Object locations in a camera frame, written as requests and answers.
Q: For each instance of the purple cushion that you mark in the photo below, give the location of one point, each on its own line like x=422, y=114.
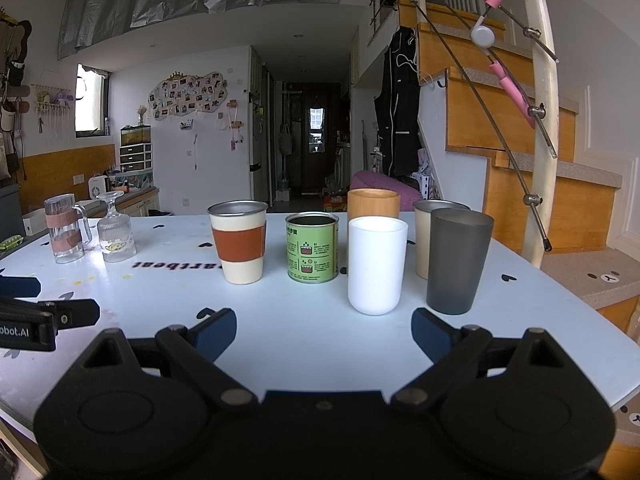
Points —
x=380, y=182

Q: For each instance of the black hanging jacket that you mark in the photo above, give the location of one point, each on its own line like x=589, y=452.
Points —
x=397, y=110

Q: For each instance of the dark door with mirror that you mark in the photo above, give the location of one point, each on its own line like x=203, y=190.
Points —
x=315, y=140

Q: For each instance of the wall hook rack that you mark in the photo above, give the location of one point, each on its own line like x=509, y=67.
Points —
x=50, y=102

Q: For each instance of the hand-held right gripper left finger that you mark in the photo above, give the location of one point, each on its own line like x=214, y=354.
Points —
x=218, y=332

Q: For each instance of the dark grey cup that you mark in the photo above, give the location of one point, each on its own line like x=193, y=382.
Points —
x=457, y=265

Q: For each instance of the cream cup with brown sleeve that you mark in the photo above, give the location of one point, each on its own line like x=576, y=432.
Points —
x=239, y=245

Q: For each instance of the cream metal cup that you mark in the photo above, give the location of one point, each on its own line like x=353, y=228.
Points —
x=421, y=240

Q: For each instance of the hanging tote bag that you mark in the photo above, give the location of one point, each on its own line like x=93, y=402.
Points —
x=285, y=142

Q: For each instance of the white cup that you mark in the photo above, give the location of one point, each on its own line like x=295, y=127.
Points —
x=376, y=270

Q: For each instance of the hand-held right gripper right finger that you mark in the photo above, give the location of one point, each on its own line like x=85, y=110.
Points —
x=429, y=332

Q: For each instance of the white box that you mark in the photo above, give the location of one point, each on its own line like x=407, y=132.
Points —
x=35, y=221

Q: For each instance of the round white disc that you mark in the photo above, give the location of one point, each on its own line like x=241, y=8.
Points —
x=482, y=36

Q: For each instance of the green tin can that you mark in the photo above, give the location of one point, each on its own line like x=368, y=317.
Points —
x=312, y=250

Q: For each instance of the cloud-shaped photo board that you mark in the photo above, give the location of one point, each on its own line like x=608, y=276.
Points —
x=187, y=95

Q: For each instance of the wooden staircase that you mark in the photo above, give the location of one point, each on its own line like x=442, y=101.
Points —
x=575, y=200

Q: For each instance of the white refrigerator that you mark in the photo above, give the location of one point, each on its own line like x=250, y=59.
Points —
x=257, y=155

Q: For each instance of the glass mug with pink bands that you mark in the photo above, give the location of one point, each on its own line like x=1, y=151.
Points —
x=66, y=232

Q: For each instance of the kitchen counter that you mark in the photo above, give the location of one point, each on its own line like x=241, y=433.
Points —
x=135, y=200

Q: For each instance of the window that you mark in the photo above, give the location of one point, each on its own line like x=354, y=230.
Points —
x=91, y=102

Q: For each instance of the white railing post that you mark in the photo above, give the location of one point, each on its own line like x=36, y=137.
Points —
x=545, y=110

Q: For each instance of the white countertop appliance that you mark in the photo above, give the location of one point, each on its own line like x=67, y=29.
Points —
x=97, y=187

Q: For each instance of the ribbed glass goblet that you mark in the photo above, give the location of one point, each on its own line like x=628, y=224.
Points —
x=116, y=235

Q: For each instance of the small drawer unit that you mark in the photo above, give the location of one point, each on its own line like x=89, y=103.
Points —
x=135, y=157

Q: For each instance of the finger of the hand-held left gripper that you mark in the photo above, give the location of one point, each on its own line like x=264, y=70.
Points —
x=20, y=287
x=75, y=311

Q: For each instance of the glass fish tank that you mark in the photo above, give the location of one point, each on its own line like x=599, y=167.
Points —
x=135, y=135

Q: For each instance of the bamboo cup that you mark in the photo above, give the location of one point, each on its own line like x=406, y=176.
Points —
x=372, y=205

